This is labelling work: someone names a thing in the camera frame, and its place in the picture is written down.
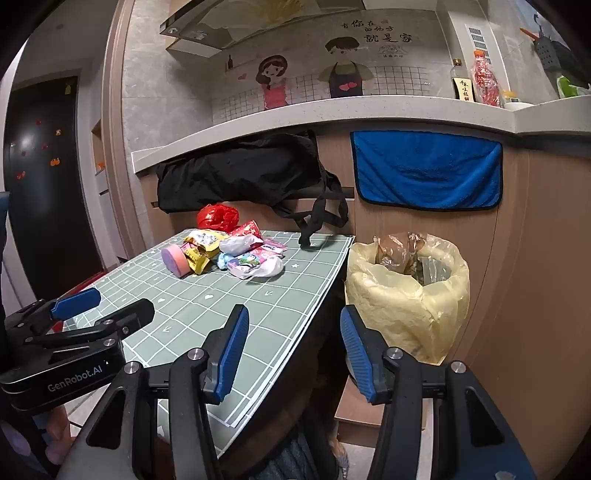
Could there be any black refrigerator with magnets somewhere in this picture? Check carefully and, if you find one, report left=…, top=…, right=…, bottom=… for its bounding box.
left=3, top=76, right=102, bottom=300

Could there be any trash bin with yellow bag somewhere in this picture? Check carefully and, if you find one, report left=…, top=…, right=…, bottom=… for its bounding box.
left=345, top=234, right=470, bottom=365

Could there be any range hood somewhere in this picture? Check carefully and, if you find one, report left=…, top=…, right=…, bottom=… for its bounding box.
left=159, top=0, right=366, bottom=58

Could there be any blue white wrapper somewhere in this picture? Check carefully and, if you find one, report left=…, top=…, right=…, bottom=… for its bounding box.
left=216, top=252, right=235, bottom=270

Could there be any black bag with straps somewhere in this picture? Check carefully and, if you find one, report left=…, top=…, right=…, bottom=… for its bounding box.
left=156, top=130, right=349, bottom=248

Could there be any kleenex tissue pack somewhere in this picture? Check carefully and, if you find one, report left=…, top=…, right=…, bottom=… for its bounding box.
left=228, top=251, right=284, bottom=280

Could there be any clear bottle yellow label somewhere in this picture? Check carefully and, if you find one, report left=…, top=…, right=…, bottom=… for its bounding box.
left=451, top=58, right=475, bottom=103

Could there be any blue hanging towel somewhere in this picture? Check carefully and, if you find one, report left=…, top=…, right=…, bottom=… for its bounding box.
left=351, top=130, right=503, bottom=212

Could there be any hanging kitchen utensil holder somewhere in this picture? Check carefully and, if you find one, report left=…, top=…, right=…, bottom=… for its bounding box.
left=520, top=12, right=590, bottom=99

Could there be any person's left hand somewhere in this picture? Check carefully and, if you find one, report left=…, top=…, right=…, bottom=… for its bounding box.
left=45, top=406, right=73, bottom=465

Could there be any bottle with red contents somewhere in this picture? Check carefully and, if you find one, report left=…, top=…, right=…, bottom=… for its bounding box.
left=472, top=50, right=502, bottom=107

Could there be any red soda can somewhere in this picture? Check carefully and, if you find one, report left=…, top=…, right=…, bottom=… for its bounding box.
left=197, top=203, right=239, bottom=233

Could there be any pink round sponge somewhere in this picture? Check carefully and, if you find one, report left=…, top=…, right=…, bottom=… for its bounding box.
left=160, top=244, right=190, bottom=278

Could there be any red snack wrapper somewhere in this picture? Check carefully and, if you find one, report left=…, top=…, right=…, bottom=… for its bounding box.
left=229, top=220, right=263, bottom=240

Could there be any white kitchen countertop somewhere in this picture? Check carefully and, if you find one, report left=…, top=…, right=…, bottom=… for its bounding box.
left=131, top=95, right=590, bottom=174

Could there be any pink heart lollipop wrapper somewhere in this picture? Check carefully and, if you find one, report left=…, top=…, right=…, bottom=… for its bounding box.
left=260, top=238, right=287, bottom=257

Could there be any green grid table mat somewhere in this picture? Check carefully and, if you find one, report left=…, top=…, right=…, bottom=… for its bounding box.
left=59, top=228, right=356, bottom=458

